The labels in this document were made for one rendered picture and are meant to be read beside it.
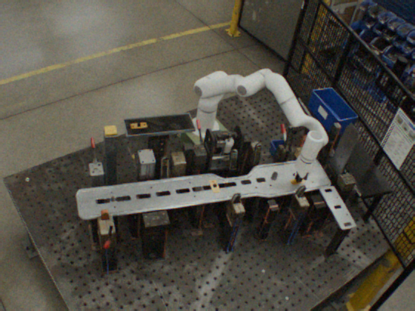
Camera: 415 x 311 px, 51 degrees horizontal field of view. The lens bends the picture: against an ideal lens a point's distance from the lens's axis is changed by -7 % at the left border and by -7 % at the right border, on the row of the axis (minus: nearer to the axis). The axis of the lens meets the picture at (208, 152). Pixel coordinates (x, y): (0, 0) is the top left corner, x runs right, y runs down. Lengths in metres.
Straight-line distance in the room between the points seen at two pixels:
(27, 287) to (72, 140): 1.44
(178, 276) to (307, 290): 0.69
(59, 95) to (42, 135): 0.59
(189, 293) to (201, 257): 0.23
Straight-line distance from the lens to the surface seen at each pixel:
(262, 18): 5.26
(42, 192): 2.75
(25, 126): 4.25
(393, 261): 2.91
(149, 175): 2.38
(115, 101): 4.44
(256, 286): 2.45
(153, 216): 2.19
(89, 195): 2.31
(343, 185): 2.59
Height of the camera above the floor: 2.78
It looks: 44 degrees down
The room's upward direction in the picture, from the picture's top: 11 degrees clockwise
